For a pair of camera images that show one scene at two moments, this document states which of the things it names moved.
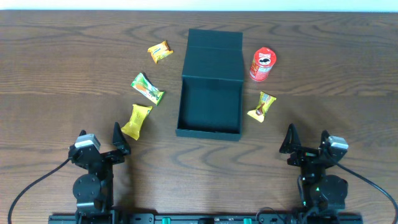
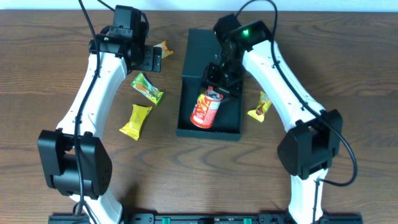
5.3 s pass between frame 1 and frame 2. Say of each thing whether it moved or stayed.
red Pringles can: moved
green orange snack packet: stayed
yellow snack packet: stayed
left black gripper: moved
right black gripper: moved
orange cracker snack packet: stayed
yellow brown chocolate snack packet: stayed
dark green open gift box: stayed
